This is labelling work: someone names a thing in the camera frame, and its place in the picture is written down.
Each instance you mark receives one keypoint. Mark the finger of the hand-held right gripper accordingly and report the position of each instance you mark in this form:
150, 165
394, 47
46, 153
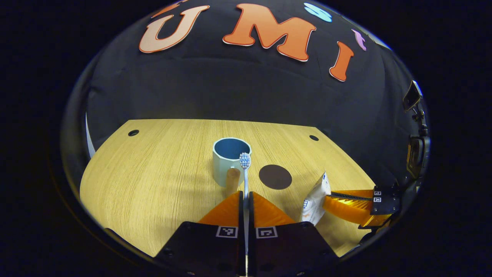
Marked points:
353, 197
346, 211

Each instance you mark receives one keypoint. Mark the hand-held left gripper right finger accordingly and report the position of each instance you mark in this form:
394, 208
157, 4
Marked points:
251, 211

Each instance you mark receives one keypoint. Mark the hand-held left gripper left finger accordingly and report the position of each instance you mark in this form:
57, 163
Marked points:
241, 211

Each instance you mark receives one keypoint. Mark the white toothpaste tube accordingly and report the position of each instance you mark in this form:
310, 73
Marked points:
316, 196

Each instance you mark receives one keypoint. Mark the dark brown round coaster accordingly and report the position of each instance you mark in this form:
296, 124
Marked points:
275, 177

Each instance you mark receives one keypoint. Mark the blue and white cup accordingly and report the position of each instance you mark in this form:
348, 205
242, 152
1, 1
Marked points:
221, 169

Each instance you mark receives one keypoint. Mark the white toothbrush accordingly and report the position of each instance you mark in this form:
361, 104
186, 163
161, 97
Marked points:
245, 161

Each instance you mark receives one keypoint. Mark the wooden desktop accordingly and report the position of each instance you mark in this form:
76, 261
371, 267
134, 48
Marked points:
153, 184

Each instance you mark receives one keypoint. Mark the black backdrop cloth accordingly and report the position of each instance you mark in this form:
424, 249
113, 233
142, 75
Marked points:
230, 84

